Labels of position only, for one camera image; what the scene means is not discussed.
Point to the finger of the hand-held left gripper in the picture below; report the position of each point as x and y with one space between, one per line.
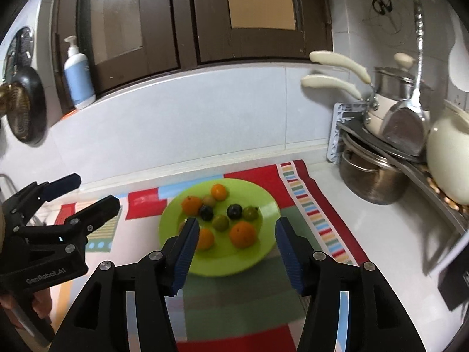
58 187
99 211

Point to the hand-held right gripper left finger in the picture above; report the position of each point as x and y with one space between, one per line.
187 249

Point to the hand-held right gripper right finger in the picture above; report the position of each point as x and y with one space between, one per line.
289 253

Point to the dark purple plum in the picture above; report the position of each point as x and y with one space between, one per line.
206 212
233 211

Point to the green plate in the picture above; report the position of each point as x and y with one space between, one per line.
256 198

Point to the person's left hand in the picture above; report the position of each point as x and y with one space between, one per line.
42 302

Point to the orange mandarin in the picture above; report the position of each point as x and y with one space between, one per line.
242 234
205 239
192 205
219 191

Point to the colourful patchwork placemat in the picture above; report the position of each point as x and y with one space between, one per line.
322 220

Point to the black round pan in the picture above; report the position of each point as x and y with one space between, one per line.
25 110

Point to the blue white pump bottle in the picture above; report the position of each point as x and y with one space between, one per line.
78 80

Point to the large steel pot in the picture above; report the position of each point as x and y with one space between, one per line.
370 179

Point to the white plastic rack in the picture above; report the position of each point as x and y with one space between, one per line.
342 128

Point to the grey curved drying tray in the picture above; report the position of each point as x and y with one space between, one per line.
421 176

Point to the black box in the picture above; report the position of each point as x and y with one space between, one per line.
454 286

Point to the steel spatula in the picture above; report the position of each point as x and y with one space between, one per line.
405 124

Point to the cream kettle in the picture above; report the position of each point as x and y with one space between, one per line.
450 154

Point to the dark wooden window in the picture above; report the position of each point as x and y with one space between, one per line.
183 18

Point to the pot lid with cream knob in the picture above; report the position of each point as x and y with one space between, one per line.
403 59

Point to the black scissors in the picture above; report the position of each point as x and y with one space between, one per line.
383 3

